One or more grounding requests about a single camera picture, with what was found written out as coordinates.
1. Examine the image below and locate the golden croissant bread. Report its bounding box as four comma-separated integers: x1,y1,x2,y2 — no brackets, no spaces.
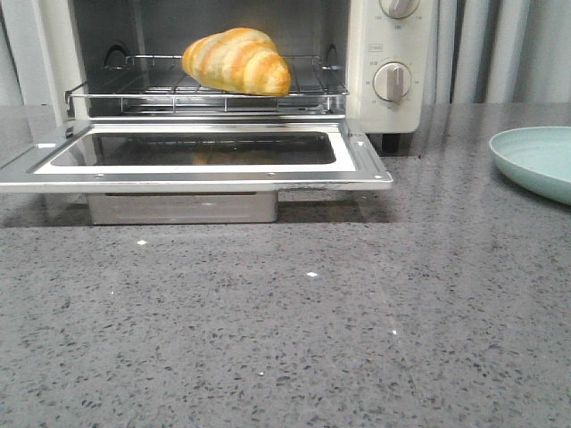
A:
181,28,292,97

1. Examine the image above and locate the glass oven door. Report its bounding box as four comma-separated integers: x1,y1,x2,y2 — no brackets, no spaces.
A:
1,120,393,193

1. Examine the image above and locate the white Toshiba toaster oven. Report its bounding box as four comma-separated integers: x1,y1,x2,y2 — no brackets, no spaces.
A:
0,0,440,226

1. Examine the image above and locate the lower beige oven knob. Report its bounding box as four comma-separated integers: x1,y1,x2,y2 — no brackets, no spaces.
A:
373,62,411,103

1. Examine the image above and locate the beige oven knob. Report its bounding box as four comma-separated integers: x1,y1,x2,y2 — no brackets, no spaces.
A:
373,62,411,103
379,0,419,20

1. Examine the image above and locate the upper beige oven knob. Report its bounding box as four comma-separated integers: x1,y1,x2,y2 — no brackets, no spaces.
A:
379,0,419,20

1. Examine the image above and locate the grey pleated curtain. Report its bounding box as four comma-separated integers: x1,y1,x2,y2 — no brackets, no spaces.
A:
421,0,571,105

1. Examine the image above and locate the light green plate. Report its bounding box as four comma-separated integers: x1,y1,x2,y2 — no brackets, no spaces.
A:
489,127,570,205

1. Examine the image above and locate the metal wire oven rack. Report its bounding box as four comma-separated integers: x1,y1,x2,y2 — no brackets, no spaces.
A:
65,54,348,118

